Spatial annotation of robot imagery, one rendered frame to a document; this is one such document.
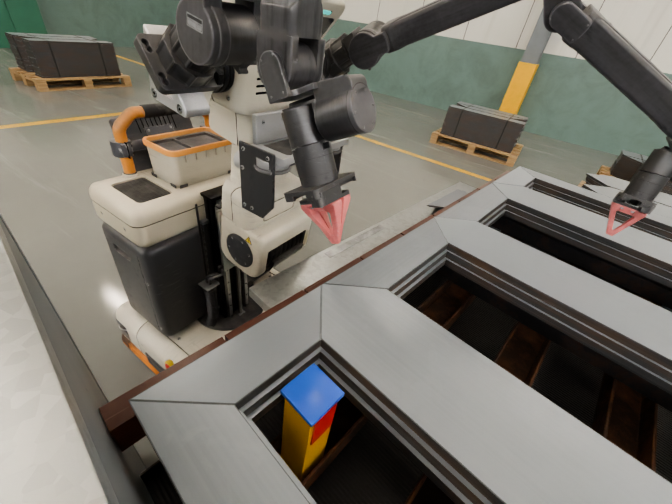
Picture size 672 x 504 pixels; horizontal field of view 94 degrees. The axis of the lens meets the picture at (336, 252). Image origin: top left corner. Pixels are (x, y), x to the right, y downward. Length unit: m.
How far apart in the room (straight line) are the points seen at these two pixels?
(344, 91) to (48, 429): 0.39
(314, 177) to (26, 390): 0.35
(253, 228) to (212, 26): 0.48
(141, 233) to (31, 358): 0.70
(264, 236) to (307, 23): 0.52
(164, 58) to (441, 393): 0.65
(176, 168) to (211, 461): 0.79
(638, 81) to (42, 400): 0.96
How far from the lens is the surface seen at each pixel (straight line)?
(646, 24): 7.67
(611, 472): 0.59
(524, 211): 1.22
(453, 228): 0.90
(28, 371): 0.32
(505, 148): 5.04
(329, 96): 0.42
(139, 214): 0.97
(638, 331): 0.86
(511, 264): 0.85
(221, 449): 0.44
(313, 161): 0.45
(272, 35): 0.46
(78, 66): 6.24
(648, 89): 0.90
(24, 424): 0.29
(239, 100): 0.70
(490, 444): 0.51
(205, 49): 0.53
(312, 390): 0.44
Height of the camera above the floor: 1.27
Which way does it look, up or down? 36 degrees down
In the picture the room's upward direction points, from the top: 10 degrees clockwise
